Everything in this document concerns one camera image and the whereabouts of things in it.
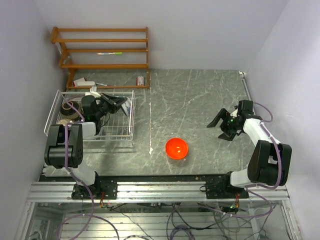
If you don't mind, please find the aluminium mounting rail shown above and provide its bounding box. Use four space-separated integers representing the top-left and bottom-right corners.
27 181 290 204

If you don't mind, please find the white box under shelf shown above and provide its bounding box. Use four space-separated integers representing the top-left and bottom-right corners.
73 77 96 88

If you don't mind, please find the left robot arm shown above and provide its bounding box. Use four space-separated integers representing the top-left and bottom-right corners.
44 92 131 200

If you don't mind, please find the green white pen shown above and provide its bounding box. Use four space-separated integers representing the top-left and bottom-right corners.
97 52 123 56

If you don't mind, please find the orange bowl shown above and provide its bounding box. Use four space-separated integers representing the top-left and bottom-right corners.
165 137 189 160

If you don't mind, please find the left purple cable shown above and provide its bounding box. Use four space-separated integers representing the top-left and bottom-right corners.
55 101 121 240

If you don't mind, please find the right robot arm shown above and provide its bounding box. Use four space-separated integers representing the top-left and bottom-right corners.
199 100 292 200

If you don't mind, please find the brown patterned bowl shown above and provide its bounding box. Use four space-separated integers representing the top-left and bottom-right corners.
59 100 82 120

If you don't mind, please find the plain white bowl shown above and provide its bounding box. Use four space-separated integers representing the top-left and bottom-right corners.
82 132 99 141

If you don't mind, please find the black bowl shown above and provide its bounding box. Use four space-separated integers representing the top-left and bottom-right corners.
56 118 73 126

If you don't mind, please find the wooden shelf rack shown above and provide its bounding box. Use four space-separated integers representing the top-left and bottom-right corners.
50 26 151 90

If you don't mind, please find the blue floral bowl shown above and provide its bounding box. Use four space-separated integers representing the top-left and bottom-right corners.
121 98 132 117

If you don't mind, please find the red white small box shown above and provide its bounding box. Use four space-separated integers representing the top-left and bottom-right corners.
136 76 145 87

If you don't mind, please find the white wire dish rack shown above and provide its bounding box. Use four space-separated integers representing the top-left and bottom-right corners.
43 90 136 142

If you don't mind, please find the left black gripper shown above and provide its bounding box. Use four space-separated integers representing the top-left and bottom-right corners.
95 92 128 119

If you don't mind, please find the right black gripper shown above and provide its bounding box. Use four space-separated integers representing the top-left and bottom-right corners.
207 108 241 141

